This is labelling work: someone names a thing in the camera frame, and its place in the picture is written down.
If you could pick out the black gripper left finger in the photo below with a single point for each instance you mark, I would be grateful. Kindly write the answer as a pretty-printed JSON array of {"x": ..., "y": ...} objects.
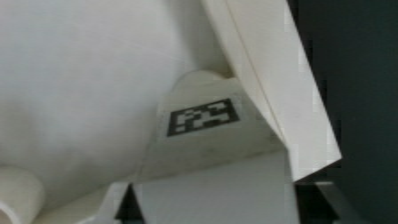
[{"x": 128, "y": 215}]

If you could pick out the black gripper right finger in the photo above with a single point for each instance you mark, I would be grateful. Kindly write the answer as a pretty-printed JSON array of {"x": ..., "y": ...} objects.
[{"x": 323, "y": 205}]

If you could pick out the white leg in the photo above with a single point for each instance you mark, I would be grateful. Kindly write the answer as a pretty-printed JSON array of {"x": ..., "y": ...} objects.
[{"x": 213, "y": 178}]

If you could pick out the white square table top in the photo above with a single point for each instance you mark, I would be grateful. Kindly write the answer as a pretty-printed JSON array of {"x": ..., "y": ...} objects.
[{"x": 92, "y": 56}]

